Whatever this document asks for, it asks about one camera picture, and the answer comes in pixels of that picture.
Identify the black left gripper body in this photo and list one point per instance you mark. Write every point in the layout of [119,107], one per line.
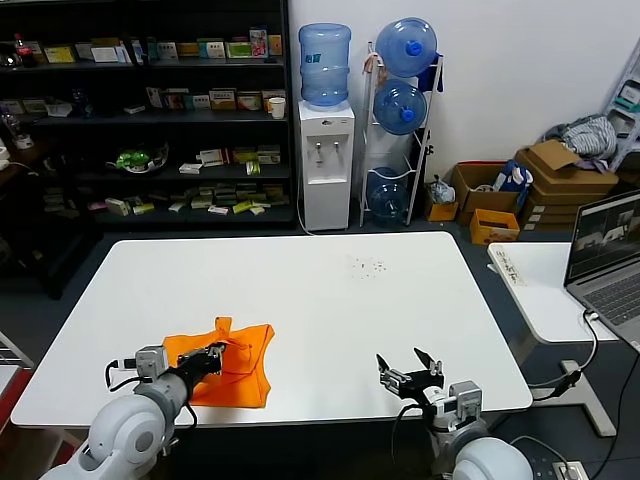
[197,367]

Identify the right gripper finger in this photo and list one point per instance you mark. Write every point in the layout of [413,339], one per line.
[432,367]
[392,377]

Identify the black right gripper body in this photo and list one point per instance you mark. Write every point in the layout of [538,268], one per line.
[422,382]

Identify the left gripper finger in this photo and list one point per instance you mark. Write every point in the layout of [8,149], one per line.
[218,362]
[217,348]

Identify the orange t-shirt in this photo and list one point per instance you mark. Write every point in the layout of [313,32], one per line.
[245,370]

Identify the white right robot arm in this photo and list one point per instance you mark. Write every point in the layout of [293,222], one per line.
[492,460]

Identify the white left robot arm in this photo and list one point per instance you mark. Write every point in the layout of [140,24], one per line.
[125,440]

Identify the pile of grey clothes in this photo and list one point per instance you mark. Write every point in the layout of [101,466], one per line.
[586,134]

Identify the white side table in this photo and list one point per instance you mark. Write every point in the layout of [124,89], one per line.
[544,299]

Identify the small white box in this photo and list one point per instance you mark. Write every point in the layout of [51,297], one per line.
[218,209]
[135,108]

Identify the orange cardboard box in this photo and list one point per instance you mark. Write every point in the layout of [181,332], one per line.
[491,231]

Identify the white power strip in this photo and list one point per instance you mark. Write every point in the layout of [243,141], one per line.
[568,470]

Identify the crumpled plastic bag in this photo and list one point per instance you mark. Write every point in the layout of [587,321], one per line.
[441,191]

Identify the open cardboard box red rim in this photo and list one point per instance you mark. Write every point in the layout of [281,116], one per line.
[479,194]

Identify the white flat box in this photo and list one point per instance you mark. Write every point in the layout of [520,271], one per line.
[106,53]
[190,168]

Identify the yellow green small box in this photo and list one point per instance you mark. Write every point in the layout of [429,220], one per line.
[253,168]

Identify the white water dispenser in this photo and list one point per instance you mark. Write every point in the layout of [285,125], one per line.
[326,199]

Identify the grey laptop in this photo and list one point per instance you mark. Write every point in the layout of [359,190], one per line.
[606,299]

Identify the red framed cart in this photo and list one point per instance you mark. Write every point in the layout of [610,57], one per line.
[11,394]

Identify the red white box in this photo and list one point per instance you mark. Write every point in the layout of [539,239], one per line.
[249,101]
[214,155]

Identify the blue bag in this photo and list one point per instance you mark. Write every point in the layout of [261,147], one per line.
[514,179]

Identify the bowl with green toys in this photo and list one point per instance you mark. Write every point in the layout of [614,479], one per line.
[134,159]

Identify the stacked flat cardboard boxes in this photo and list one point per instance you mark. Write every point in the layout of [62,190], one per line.
[569,196]

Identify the black folded stand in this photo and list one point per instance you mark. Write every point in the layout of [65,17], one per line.
[427,144]

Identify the black shelving unit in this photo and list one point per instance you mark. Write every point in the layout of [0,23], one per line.
[219,117]

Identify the cardboard box with open flap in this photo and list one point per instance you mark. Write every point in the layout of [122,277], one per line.
[549,154]

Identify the white paper cup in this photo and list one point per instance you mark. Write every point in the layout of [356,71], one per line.
[277,108]

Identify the yellow medicine box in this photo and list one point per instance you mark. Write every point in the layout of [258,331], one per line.
[222,98]

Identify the orange white box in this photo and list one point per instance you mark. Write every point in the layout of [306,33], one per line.
[175,98]

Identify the beige box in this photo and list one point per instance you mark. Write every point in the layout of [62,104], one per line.
[266,96]

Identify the white upright box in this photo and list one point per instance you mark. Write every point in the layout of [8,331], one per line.
[154,96]

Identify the white jug rack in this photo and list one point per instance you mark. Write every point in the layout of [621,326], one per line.
[431,106]

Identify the dark blue bottle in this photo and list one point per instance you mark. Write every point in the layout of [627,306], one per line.
[82,102]

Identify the tape roll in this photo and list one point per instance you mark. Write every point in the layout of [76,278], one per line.
[24,141]

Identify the dark blue cloth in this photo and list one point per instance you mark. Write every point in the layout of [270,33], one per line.
[429,79]

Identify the white tray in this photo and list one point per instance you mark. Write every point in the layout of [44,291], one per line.
[58,107]

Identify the blue water jug with label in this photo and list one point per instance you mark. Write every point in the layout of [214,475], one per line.
[324,64]

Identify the clear plastic bottle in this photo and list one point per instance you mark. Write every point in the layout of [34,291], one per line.
[11,124]

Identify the blue white box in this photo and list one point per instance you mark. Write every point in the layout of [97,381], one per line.
[137,50]

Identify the pink colourful box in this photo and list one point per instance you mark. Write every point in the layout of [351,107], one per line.
[259,41]

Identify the yellow orange box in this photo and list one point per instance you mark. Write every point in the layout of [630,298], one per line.
[275,44]

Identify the pink rag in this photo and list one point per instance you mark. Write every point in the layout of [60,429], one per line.
[371,61]

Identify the cola bottle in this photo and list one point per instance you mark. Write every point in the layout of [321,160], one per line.
[19,49]

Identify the dark glass teapot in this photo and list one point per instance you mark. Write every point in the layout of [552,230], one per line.
[8,55]

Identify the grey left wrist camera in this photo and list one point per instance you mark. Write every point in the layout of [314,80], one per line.
[150,364]

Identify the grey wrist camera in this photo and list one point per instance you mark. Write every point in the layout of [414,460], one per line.
[150,364]
[465,405]

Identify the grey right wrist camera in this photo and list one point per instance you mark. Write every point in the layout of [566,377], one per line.
[465,405]

